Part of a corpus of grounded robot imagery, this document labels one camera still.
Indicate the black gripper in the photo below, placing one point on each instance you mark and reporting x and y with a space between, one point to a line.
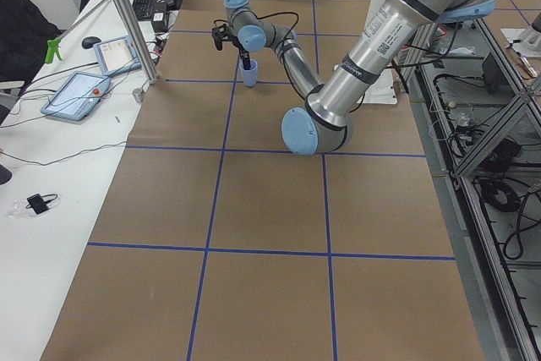
243 55

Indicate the light blue plastic cup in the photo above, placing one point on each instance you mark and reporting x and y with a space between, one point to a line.
249 75

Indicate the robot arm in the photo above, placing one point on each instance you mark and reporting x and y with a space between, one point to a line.
322 124

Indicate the black keyboard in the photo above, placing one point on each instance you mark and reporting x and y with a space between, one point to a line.
143 9

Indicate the far teach pendant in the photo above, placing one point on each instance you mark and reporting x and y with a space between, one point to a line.
116 56

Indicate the teach pendant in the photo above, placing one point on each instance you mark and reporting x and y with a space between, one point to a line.
116 56
77 97

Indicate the black computer mouse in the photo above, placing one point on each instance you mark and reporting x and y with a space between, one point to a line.
89 41

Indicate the near teach pendant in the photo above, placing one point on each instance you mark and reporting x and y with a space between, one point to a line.
77 97

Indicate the brown paper table cover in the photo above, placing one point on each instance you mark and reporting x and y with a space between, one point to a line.
216 243

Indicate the green clamp tool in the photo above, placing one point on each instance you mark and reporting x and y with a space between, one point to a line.
53 51

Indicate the small black adapter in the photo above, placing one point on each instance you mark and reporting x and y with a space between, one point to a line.
40 203

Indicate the aluminium frame post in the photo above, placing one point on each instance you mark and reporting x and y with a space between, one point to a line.
131 24

